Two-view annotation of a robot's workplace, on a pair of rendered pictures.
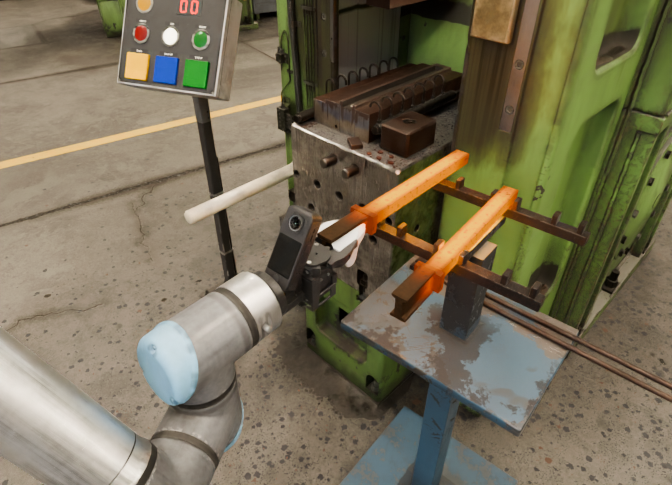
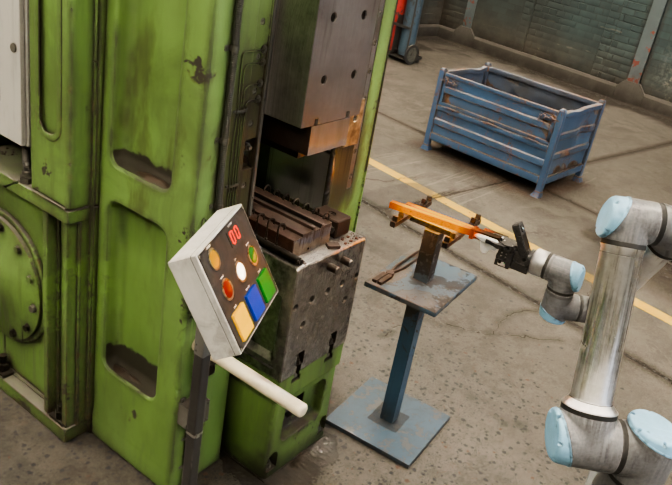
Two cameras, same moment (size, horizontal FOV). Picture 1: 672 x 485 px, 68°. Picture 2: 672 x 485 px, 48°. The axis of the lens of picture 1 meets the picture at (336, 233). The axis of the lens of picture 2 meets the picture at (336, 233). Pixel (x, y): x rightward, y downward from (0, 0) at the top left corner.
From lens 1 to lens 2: 2.78 m
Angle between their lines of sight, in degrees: 84
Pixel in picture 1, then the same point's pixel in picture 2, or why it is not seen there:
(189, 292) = not seen: outside the picture
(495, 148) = (344, 200)
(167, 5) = (224, 246)
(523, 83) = (356, 159)
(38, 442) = not seen: hidden behind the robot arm
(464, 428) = (335, 394)
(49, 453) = not seen: hidden behind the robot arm
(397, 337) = (439, 296)
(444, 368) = (453, 286)
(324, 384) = (307, 469)
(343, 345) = (299, 425)
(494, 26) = (353, 137)
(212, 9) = (243, 224)
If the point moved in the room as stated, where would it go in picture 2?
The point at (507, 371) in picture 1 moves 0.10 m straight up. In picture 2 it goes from (447, 271) to (453, 249)
